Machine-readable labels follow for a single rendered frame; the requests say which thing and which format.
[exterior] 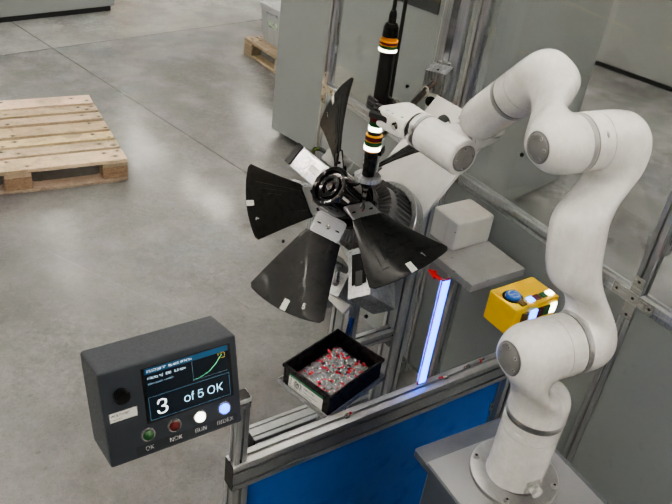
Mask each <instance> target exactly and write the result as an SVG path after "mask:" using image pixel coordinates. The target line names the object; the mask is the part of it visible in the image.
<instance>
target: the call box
mask: <svg viewBox="0 0 672 504"><path fill-rule="evenodd" d="M513 289H514V290H516V291H518V292H519V293H520V294H521V295H522V296H521V299H520V301H521V300H524V301H525V302H526V303H527V305H526V306H523V307H522V306H521V305H519V304H518V301H511V300H509V299H507V298H506V296H505V294H506V291H508V290H513ZM546 290H549V288H547V287H546V286H545V285H543V284H542V283H541V282H539V281H538V280H537V279H535V278H534V277H530V278H527V279H524V280H521V281H518V282H515V283H511V284H508V285H505V286H502V287H499V288H496V289H493V290H491V291H490V294H489V298H488V301H487V305H486V308H485V312H484V317H485V318H486V319H487V320H488V321H489V322H490V323H492V324H493V325H494V326H495V327H496V328H497V329H499V330H500V331H501V332H502V333H503V334H504V333H505V331H506V330H507V329H509V328H510V327H512V326H513V325H515V324H517V323H520V319H521V316H522V314H523V313H526V312H529V316H530V313H531V310H534V309H538V308H540V307H542V306H545V305H548V304H551V303H553V302H557V301H558V298H559V296H558V295H557V294H555V293H554V295H551V296H549V295H548V297H545V298H541V299H539V300H535V301H534V302H531V303H530V302H529V301H527V300H526V297H529V296H531V297H532V295H535V294H539V293H541V292H545V291H546ZM529 316H528V319H527V320H529Z"/></svg>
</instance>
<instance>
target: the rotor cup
mask: <svg viewBox="0 0 672 504"><path fill-rule="evenodd" d="M351 176H352V175H351ZM352 177H353V176H352ZM352 177H350V176H349V175H348V172H347V171H345V170H344V169H343V168H340V167H336V166H334V167H330V168H327V169H325V170H324V171H322V172H321V173H320V174H319V175H318V177H317V178H316V179H315V181H314V183H313V186H312V191H311V194H312V199H313V201H314V202H315V203H316V204H317V205H318V206H319V207H322V208H324V209H325V210H327V211H328V213H329V214H331V216H333V217H335V218H337V219H339V220H341V221H343V222H345V223H347V226H346V229H353V228H354V227H353V222H352V220H351V219H350V218H348V217H347V216H346V215H345V214H344V213H343V212H342V210H344V209H343V208H344V207H345V206H348V205H353V204H358V203H362V201H363V192H364V190H363V187H362V186H361V184H360V185H357V184H358V183H359V182H356V180H355V179H353V178H354V177H353V178H352ZM328 183H332V184H333V187H332V188H331V189H330V190H327V189H326V186H327V184H328ZM366 193H367V197H366V199H365V202H371V203H372V204H373V205H374V206H375V205H376V193H375V190H374V189H373V187H372V186H371V188H369V189H368V191H367V192H366ZM343 196H344V197H345V198H346V199H348V200H349V201H350V202H349V203H347V202H346V201H345V200H343V199H342V198H343Z"/></svg>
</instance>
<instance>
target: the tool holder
mask: <svg viewBox="0 0 672 504"><path fill-rule="evenodd" d="M384 143H385V139H384V138H382V144H381V150H380V152H379V153H378V158H377V164H376V168H375V173H374V177H371V178H368V177H364V176H363V175H362V170H363V169H359V170H357V171H355V173H354V174H353V176H354V179H355V180H356V181H357V182H359V183H361V184H365V185H376V184H378V183H380V181H381V175H380V174H379V173H378V172H377V171H378V168H379V162H380V156H381V155H382V154H383V153H384V151H385V147H384Z"/></svg>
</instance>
